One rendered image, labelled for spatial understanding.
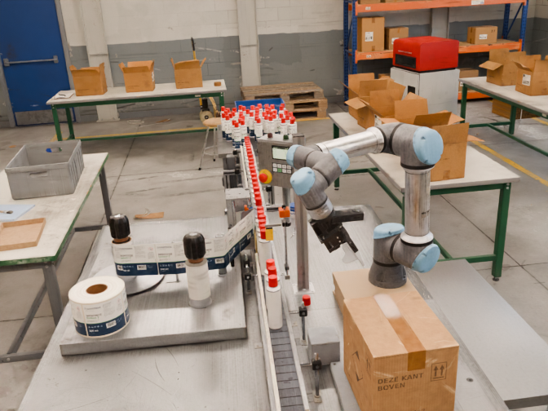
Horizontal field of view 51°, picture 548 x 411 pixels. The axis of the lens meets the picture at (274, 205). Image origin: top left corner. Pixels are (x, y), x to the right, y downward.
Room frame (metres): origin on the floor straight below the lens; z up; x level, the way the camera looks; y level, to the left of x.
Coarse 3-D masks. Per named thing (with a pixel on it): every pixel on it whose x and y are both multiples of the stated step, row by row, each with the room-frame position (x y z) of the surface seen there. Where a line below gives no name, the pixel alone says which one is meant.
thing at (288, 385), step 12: (264, 288) 2.05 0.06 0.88; (264, 300) 1.96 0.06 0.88; (276, 336) 1.71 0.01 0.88; (288, 336) 1.71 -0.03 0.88; (276, 348) 1.64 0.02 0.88; (288, 348) 1.64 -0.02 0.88; (276, 360) 1.57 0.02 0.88; (288, 360) 1.57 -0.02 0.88; (276, 372) 1.51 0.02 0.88; (288, 372) 1.51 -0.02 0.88; (288, 384) 1.45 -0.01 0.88; (288, 396) 1.40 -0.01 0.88; (300, 396) 1.39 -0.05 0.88; (288, 408) 1.35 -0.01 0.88; (300, 408) 1.34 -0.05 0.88
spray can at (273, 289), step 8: (272, 280) 1.76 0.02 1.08; (272, 288) 1.76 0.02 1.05; (280, 288) 1.77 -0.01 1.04; (272, 296) 1.75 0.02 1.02; (280, 296) 1.76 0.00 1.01; (272, 304) 1.75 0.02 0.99; (280, 304) 1.76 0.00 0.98; (272, 312) 1.75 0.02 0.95; (280, 312) 1.76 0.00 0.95; (272, 320) 1.75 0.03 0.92; (280, 320) 1.76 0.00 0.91; (272, 328) 1.75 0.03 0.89; (280, 328) 1.76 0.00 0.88
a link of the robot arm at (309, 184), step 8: (304, 168) 1.60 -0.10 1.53; (296, 176) 1.58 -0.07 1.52; (304, 176) 1.56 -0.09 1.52; (312, 176) 1.57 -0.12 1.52; (320, 176) 1.59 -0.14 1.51; (296, 184) 1.56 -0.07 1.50; (304, 184) 1.55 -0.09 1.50; (312, 184) 1.56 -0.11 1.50; (320, 184) 1.58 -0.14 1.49; (296, 192) 1.58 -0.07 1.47; (304, 192) 1.56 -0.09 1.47; (312, 192) 1.56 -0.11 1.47; (320, 192) 1.57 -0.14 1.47; (304, 200) 1.57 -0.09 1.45; (312, 200) 1.56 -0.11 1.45; (320, 200) 1.57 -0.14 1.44; (312, 208) 1.57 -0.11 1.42
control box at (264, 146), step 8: (264, 136) 2.21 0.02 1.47; (280, 136) 2.20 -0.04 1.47; (264, 144) 2.16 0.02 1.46; (272, 144) 2.14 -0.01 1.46; (280, 144) 2.12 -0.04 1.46; (288, 144) 2.11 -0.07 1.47; (264, 152) 2.16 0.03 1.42; (264, 160) 2.16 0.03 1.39; (272, 160) 2.14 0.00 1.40; (280, 160) 2.13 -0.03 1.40; (264, 168) 2.16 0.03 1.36; (272, 176) 2.15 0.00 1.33; (280, 176) 2.13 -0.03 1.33; (288, 176) 2.11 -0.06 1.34; (272, 184) 2.15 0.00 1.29; (280, 184) 2.13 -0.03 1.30; (288, 184) 2.11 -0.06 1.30
